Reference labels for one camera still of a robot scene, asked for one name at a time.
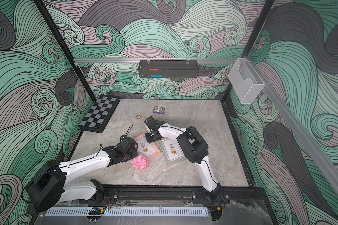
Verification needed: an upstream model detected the pink picture frame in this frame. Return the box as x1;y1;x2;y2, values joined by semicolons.
134;133;160;159

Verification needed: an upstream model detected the pink cloth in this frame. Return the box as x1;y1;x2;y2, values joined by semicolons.
131;154;149;171

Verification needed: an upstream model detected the green picture frame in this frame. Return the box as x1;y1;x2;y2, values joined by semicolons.
159;138;186;166

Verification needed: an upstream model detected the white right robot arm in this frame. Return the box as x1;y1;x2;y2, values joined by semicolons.
144;116;221;203

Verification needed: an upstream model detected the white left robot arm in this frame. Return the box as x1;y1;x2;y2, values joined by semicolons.
25;137;138;212

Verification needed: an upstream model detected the blue card box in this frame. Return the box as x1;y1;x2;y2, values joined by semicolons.
153;106;165;114

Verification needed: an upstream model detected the black and grey chessboard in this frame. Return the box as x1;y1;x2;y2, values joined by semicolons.
79;95;120;133

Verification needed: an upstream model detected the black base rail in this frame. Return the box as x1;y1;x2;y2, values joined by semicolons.
102;184;269;205

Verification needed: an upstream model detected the black wall tray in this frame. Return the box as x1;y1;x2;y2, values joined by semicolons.
138;60;199;80

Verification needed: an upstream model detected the white slotted cable duct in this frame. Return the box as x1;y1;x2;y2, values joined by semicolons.
44;206;209;217

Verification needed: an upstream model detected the aluminium rail back wall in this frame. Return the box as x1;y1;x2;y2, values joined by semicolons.
73;57;237;64

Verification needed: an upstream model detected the aluminium rail wall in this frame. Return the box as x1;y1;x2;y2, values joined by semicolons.
73;57;237;64
244;56;338;195

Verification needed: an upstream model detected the clear plastic wall holder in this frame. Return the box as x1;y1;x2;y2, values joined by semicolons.
228;58;265;105

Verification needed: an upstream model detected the black corner post left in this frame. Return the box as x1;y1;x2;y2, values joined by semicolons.
33;0;97;102

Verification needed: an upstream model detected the black corner post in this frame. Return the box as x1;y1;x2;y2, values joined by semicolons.
33;0;97;102
221;0;275;103

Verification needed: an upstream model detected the black corner post right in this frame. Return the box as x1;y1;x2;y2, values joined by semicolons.
221;0;275;103

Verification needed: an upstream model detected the aluminium rail right wall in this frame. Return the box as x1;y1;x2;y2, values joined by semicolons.
244;56;338;195

